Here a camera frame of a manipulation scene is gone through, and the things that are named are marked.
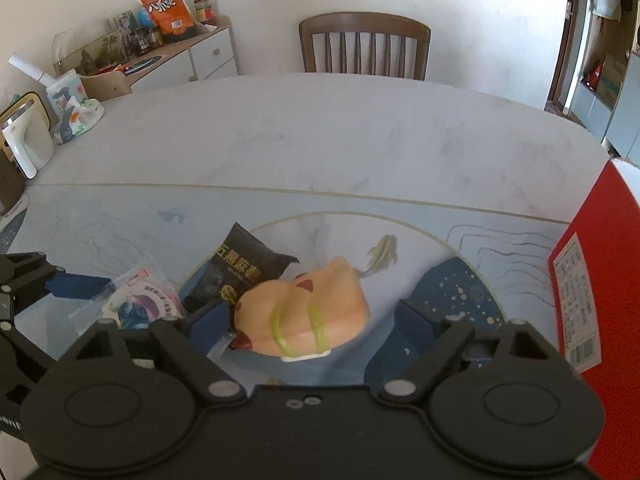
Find printed tissue box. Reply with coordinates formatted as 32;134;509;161
46;71;90;126

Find yellow black-rimmed tray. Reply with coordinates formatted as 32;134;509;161
0;91;53;131

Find blue round mat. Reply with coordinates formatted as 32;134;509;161
127;55;163;73

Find black snack packet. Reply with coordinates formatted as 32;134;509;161
181;221;300;318

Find brown wooden chair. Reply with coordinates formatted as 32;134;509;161
298;11;432;82

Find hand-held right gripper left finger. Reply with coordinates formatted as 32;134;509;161
64;301;246;406

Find white wood-top sideboard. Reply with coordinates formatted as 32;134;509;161
107;15;240;95

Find blue white printed table mat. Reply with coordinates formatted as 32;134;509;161
0;182;573;391

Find cardboard carton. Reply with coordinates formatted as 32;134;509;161
597;55;628;98

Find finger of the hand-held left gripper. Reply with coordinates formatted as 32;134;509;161
0;252;117;321
0;321;57;401

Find brown door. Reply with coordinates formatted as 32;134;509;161
544;0;583;111

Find white kettle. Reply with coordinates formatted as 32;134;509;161
0;102;56;179

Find low grey-blue cabinet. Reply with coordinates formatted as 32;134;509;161
569;80;617;137

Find tall grey-blue cabinet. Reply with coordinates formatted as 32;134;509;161
602;0;640;162

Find orange snack bag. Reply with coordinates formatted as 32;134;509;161
136;0;197;43

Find small dark glass bottles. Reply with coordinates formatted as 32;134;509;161
120;10;166;57

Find printed plastic tissue pack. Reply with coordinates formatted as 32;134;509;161
52;99;105;143

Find white tube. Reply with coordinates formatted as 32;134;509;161
8;55;57;86

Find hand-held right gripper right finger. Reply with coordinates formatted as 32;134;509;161
378;298;558;403

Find clear purple-print packet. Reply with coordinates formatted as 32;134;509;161
67;266;187;337

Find glass tank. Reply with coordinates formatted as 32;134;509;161
52;20;138;77

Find red cardboard box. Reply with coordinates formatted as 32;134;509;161
547;159;640;480

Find red-lid jar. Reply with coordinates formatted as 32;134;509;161
193;0;217;26

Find orange squishy toy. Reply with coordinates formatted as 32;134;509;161
227;256;371;362

